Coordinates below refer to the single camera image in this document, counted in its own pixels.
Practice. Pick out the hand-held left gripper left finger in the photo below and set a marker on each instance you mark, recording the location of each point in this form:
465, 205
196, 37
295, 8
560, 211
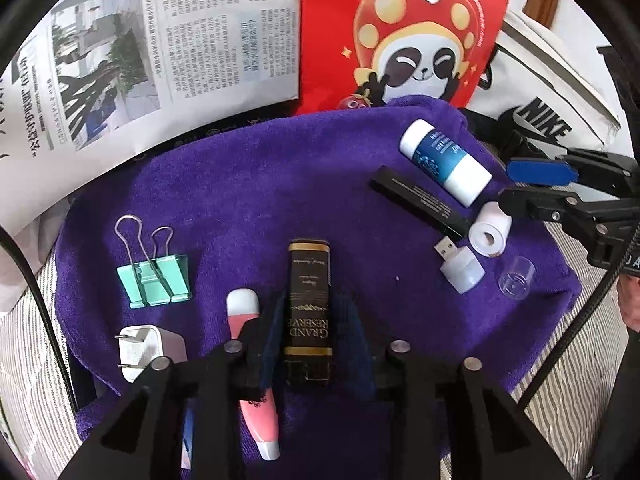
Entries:
270, 347

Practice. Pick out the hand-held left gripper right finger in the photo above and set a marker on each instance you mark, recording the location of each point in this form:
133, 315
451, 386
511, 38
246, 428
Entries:
357, 340

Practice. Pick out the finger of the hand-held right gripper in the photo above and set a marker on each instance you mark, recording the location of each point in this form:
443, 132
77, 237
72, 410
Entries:
540, 171
545, 205

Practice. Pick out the white paper roll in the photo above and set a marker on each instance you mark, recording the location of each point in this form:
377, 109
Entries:
492, 225

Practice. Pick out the dark box gold print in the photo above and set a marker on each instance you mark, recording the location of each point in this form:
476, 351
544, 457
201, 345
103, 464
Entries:
307, 285

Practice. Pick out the pink tube white caps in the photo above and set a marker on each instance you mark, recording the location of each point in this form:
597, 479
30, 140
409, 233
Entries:
262, 425

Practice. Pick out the clear plastic cap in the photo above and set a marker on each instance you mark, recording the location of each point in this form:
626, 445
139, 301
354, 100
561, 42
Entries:
515, 280

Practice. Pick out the white usb night light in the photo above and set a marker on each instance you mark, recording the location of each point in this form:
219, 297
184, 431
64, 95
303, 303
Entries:
465, 270

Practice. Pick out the white charger plug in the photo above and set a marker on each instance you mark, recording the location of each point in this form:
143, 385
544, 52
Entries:
155, 342

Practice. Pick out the slim black box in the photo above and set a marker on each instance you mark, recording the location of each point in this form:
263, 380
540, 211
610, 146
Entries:
415, 197

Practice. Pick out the person's right hand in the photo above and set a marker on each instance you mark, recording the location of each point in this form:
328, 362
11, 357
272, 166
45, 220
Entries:
631, 305

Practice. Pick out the white bottle blue label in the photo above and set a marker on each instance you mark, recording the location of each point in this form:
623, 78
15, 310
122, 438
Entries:
440, 160

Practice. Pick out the white tote bag black logo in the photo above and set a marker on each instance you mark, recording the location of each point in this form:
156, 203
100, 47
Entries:
540, 70

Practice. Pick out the green binder clip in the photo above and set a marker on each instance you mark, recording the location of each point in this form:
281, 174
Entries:
150, 285

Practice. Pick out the purple towel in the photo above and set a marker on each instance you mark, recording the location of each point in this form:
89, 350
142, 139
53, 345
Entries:
250, 185

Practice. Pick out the red paper bag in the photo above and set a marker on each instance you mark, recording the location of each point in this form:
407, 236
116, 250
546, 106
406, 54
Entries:
330, 35

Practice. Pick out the newspaper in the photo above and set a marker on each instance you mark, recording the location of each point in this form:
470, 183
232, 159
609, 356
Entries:
200, 35

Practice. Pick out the brown wooden door frame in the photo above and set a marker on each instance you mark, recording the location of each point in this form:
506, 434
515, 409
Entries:
542, 0

